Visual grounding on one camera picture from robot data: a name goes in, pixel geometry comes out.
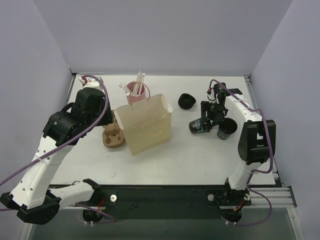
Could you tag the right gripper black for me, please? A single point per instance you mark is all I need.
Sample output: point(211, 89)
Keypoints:
point(204, 113)

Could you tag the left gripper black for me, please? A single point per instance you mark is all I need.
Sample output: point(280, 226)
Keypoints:
point(107, 118)

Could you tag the dark translucent coffee cup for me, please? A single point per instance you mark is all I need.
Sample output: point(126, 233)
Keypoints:
point(200, 126)

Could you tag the brown paper bag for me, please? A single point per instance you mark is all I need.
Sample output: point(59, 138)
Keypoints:
point(145, 123)

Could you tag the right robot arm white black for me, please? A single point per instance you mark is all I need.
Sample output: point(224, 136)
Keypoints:
point(257, 140)

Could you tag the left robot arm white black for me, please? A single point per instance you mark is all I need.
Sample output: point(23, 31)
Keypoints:
point(34, 202)

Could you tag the stack of black lids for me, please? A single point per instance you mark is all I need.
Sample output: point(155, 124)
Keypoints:
point(186, 101)

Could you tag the pink straw holder cup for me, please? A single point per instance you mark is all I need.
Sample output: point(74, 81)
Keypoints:
point(132, 98)

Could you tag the white paper straw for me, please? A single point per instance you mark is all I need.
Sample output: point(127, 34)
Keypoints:
point(141, 82)
point(137, 83)

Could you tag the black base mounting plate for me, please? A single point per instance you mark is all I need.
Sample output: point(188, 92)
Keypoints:
point(198, 202)

